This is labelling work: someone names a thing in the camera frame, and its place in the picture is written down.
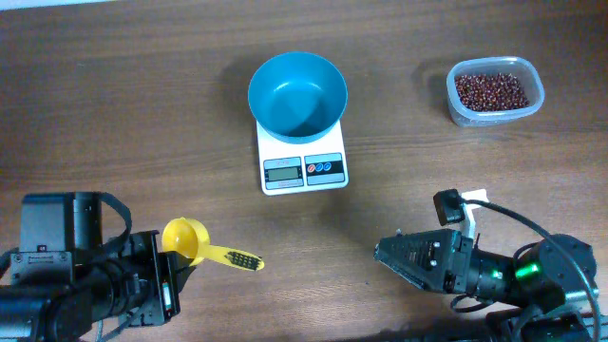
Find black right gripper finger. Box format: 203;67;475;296
374;257;443;291
374;229;449;266

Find yellow plastic measuring scoop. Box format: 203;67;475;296
161;218;265;272

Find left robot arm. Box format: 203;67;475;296
1;231;195;341

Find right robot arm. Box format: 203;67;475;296
374;229;595;341

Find white digital kitchen scale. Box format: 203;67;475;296
256;122;350;196

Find teal plastic bowl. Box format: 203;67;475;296
247;51;349;144

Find red adzuki beans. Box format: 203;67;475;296
455;73;530;112

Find clear plastic food container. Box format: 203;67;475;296
446;56;545;127

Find black right camera cable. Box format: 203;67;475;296
448;198;602;342

